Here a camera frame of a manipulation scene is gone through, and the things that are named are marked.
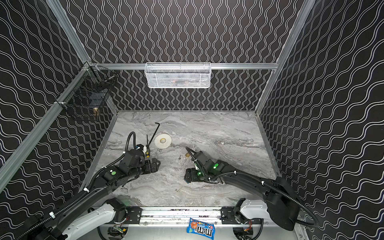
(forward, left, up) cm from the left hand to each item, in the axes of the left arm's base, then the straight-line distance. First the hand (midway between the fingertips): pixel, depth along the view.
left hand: (157, 164), depth 78 cm
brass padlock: (+14, -14, -13) cm, 24 cm away
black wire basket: (+40, +49, +17) cm, 66 cm away
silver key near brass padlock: (+11, -9, -13) cm, 19 cm away
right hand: (-4, -18, -7) cm, 19 cm away
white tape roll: (+24, +4, -12) cm, 27 cm away
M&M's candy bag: (-25, -23, -13) cm, 37 cm away
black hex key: (+30, +11, -11) cm, 33 cm away
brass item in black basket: (+23, +36, +16) cm, 46 cm away
